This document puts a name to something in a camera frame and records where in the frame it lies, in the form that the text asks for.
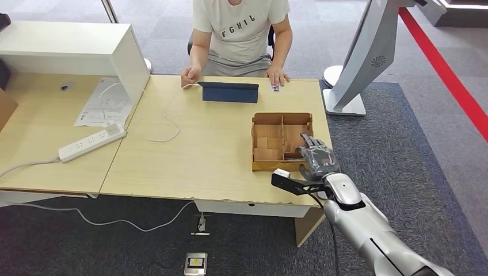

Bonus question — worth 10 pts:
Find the tablet in blue case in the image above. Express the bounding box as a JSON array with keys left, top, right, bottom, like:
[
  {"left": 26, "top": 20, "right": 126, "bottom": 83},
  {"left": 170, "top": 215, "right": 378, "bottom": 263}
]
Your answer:
[{"left": 197, "top": 81, "right": 260, "bottom": 104}]

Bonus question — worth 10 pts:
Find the floor outlet with plug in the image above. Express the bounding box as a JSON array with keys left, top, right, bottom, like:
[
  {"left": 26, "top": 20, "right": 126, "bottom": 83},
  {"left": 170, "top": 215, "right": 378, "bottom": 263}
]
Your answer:
[{"left": 190, "top": 213, "right": 211, "bottom": 237}]

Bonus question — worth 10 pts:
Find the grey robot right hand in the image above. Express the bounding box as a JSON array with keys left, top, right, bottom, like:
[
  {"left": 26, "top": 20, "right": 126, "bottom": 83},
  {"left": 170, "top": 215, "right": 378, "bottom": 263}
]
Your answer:
[{"left": 297, "top": 133, "right": 342, "bottom": 182}]

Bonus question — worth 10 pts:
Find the white desk apron panel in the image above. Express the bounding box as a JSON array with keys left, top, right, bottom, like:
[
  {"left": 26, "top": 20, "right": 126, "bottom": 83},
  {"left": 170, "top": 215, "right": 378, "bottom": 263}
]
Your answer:
[{"left": 194, "top": 200, "right": 311, "bottom": 219}]

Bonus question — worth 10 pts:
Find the black wrist camera, pale box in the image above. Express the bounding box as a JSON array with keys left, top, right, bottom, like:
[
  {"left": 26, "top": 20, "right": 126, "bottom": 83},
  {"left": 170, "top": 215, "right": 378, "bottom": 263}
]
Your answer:
[{"left": 270, "top": 168, "right": 329, "bottom": 197}]

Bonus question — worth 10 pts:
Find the dark grey floor rug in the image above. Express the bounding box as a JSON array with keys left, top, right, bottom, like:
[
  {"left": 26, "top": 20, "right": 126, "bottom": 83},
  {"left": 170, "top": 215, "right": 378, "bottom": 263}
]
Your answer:
[{"left": 0, "top": 80, "right": 488, "bottom": 276}]

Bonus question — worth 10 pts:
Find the wooden desk leg panel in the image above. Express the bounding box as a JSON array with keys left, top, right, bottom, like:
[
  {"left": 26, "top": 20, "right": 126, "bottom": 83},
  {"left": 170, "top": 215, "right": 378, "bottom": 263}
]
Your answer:
[{"left": 295, "top": 206, "right": 328, "bottom": 248}]

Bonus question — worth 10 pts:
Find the metal pole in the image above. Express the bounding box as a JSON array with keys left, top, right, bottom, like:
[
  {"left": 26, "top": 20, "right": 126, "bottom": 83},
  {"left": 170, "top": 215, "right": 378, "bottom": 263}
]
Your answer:
[{"left": 101, "top": 0, "right": 120, "bottom": 24}]

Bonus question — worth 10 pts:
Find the person's right hand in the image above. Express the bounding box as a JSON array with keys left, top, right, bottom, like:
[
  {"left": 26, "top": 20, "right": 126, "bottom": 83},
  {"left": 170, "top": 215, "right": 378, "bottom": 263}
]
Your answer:
[{"left": 180, "top": 65, "right": 203, "bottom": 88}]

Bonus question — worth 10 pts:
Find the grey white kiosk stand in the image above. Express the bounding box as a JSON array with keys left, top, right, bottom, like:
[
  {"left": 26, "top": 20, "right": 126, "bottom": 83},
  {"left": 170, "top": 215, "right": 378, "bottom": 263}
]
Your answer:
[{"left": 322, "top": 0, "right": 430, "bottom": 117}]

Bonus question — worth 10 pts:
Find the person's left hand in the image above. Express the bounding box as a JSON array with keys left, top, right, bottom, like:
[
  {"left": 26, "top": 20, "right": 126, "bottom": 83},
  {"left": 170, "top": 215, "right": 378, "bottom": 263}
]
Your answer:
[{"left": 265, "top": 65, "right": 291, "bottom": 87}]

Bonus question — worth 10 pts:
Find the person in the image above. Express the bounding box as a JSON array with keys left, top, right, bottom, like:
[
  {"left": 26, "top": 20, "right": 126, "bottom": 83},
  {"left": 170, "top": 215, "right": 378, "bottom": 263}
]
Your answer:
[{"left": 180, "top": 0, "right": 294, "bottom": 89}]

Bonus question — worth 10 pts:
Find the white display platform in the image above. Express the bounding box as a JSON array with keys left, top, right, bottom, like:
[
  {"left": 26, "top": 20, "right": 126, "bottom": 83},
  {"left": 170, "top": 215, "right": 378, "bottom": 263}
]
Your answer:
[{"left": 417, "top": 0, "right": 488, "bottom": 28}]

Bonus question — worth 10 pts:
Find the thin white charging cable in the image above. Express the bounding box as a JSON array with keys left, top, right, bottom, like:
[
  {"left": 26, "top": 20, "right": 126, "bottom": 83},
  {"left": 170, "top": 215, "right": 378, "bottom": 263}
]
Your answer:
[{"left": 99, "top": 82, "right": 201, "bottom": 144}]

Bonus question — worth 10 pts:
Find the white power strip cord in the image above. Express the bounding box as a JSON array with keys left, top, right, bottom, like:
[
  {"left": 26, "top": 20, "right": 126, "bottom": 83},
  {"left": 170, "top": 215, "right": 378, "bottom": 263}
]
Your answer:
[{"left": 0, "top": 159, "right": 62, "bottom": 181}]

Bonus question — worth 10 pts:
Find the white side desk panel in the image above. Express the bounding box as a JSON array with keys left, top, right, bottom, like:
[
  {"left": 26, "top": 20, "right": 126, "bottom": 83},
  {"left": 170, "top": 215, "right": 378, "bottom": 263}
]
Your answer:
[{"left": 0, "top": 190, "right": 99, "bottom": 209}]

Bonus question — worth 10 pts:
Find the silver floor socket box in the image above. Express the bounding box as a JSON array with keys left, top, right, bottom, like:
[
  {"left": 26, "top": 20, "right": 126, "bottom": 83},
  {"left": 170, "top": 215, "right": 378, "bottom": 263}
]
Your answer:
[{"left": 184, "top": 252, "right": 208, "bottom": 276}]

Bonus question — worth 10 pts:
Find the brown cardboard box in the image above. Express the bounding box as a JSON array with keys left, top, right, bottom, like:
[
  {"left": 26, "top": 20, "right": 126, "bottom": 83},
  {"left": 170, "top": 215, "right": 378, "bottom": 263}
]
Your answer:
[{"left": 0, "top": 89, "right": 20, "bottom": 134}]

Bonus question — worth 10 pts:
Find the white power strip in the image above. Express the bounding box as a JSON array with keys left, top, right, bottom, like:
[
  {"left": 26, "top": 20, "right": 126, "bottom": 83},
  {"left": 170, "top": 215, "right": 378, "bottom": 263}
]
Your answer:
[{"left": 58, "top": 122, "right": 128, "bottom": 164}]

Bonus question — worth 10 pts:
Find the black office chair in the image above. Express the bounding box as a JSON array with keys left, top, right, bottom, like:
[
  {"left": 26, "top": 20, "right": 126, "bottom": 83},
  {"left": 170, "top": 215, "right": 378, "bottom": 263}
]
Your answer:
[{"left": 186, "top": 23, "right": 276, "bottom": 62}]

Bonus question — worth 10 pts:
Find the wooden compartment box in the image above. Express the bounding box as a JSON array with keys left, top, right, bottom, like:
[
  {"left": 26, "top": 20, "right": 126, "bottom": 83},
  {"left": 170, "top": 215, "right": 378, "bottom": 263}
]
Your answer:
[{"left": 251, "top": 112, "right": 315, "bottom": 173}]

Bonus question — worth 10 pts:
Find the white desk shelf unit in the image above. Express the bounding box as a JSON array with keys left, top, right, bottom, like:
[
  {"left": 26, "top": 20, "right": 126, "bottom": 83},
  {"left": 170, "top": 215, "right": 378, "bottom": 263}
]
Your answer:
[{"left": 0, "top": 21, "right": 152, "bottom": 108}]

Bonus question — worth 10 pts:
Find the large white round base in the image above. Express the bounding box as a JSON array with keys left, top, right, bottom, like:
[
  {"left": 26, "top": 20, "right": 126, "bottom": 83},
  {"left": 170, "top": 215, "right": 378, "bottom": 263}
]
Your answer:
[{"left": 323, "top": 65, "right": 345, "bottom": 89}]

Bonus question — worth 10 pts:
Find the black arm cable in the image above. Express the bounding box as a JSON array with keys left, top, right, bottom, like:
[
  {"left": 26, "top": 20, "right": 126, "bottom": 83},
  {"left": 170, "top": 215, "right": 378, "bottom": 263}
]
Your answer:
[{"left": 308, "top": 192, "right": 341, "bottom": 276}]

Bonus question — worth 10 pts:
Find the white cable on floor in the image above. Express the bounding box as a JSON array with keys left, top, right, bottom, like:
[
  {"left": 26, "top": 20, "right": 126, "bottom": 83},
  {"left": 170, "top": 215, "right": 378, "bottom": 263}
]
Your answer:
[{"left": 11, "top": 201, "right": 196, "bottom": 233}]

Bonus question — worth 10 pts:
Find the printed paper sheet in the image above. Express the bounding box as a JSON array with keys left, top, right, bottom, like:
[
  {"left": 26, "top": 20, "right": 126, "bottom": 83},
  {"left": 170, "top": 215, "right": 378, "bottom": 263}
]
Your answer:
[{"left": 74, "top": 78, "right": 134, "bottom": 128}]

